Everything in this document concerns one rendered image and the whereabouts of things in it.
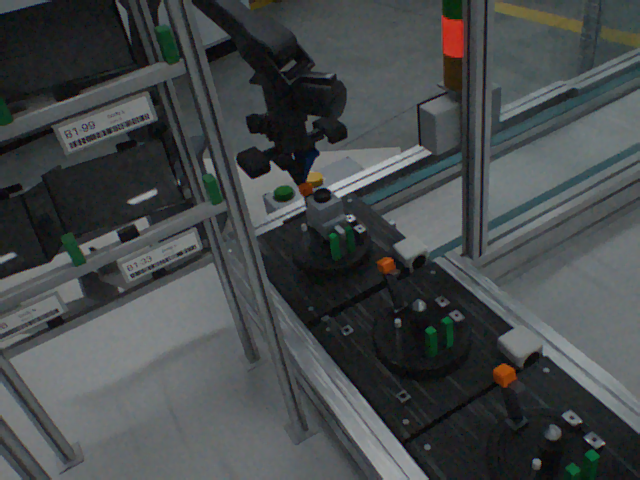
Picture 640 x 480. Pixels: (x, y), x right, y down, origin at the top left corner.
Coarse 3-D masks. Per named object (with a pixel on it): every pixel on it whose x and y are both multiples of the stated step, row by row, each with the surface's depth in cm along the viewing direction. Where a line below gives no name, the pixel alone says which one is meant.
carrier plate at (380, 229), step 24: (360, 216) 117; (264, 240) 116; (288, 240) 115; (384, 240) 111; (264, 264) 111; (288, 264) 110; (288, 288) 106; (312, 288) 105; (336, 288) 104; (360, 288) 103; (312, 312) 101; (336, 312) 102
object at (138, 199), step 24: (144, 144) 67; (72, 168) 66; (96, 168) 67; (120, 168) 67; (144, 168) 68; (168, 168) 68; (48, 192) 66; (72, 192) 66; (96, 192) 67; (120, 192) 68; (144, 192) 68; (168, 192) 69; (72, 216) 67; (96, 216) 67; (120, 216) 68; (144, 216) 69
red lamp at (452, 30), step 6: (444, 18) 84; (444, 24) 84; (450, 24) 83; (456, 24) 82; (444, 30) 84; (450, 30) 83; (456, 30) 83; (444, 36) 85; (450, 36) 84; (456, 36) 83; (444, 42) 86; (450, 42) 85; (456, 42) 84; (444, 48) 86; (450, 48) 85; (456, 48) 85; (450, 54) 86; (456, 54) 85
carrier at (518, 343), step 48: (384, 288) 102; (432, 288) 101; (336, 336) 96; (384, 336) 92; (432, 336) 85; (480, 336) 92; (528, 336) 88; (384, 384) 88; (432, 384) 87; (480, 384) 86
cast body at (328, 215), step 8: (320, 192) 103; (328, 192) 103; (312, 200) 104; (320, 200) 102; (328, 200) 103; (336, 200) 103; (312, 208) 104; (320, 208) 102; (328, 208) 102; (336, 208) 103; (312, 216) 106; (320, 216) 102; (328, 216) 103; (336, 216) 104; (344, 216) 104; (312, 224) 107; (320, 224) 104; (328, 224) 103; (336, 224) 104; (344, 224) 105; (320, 232) 106; (328, 232) 104; (336, 232) 104; (344, 232) 103; (344, 240) 104
